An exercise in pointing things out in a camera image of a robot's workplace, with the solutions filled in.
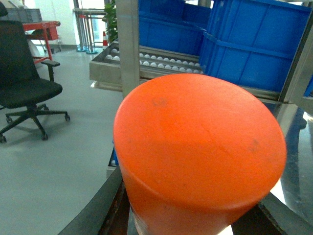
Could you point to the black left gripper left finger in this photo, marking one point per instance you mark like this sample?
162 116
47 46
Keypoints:
107 213

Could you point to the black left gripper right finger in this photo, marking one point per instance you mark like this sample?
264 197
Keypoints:
268 217

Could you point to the orange cylindrical capacitor 4680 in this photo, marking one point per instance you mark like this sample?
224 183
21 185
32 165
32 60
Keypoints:
196 153

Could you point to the stainless steel roller rack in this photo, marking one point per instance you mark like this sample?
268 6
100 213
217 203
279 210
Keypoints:
125 62

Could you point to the black office chair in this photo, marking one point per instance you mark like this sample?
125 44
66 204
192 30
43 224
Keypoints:
20 83

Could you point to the red white traffic cone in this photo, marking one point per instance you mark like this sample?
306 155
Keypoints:
105 41

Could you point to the large blue plastic crate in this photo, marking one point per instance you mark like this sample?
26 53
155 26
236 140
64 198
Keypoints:
252 43

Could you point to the blue plastic crate behind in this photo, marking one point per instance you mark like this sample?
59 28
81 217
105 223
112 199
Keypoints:
172 25

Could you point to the green potted plant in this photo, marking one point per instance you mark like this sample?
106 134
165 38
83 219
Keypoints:
110 18

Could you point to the red metal frame table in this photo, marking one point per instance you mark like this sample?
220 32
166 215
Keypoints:
44 30

